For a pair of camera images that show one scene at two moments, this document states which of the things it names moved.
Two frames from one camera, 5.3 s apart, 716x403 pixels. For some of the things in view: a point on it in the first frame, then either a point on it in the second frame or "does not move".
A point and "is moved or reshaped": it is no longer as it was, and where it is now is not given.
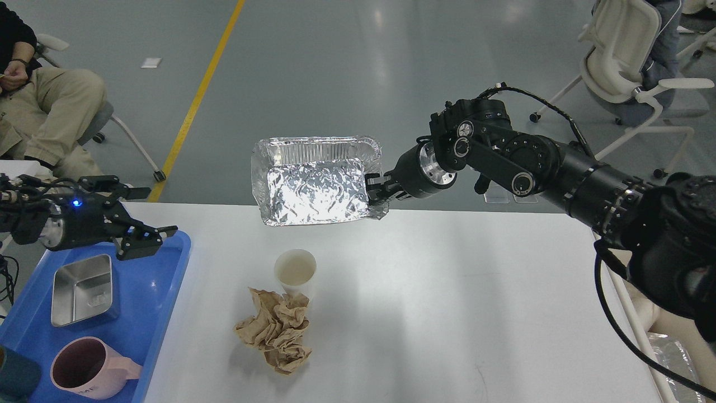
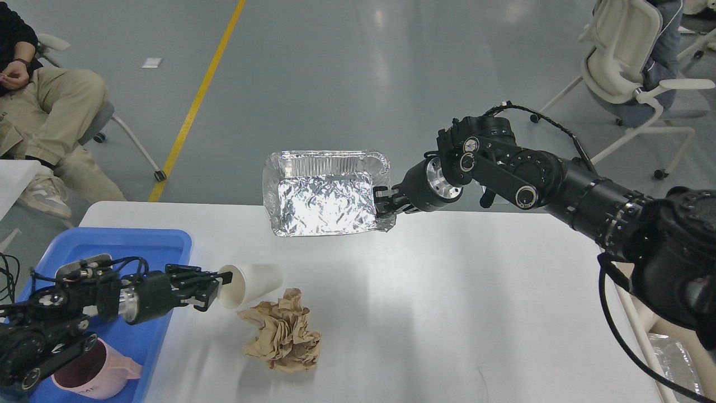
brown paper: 277,329 is moved or reshaped
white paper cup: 295,268 to 248,281
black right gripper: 418,172 to 424,188
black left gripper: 89,218 to 144,296
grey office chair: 97,129 does not move
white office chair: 621,36 does not move
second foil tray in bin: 668,351 does not move
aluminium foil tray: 311,179 is moved or reshaped
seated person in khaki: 46,114 does not move
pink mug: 90,368 does not move
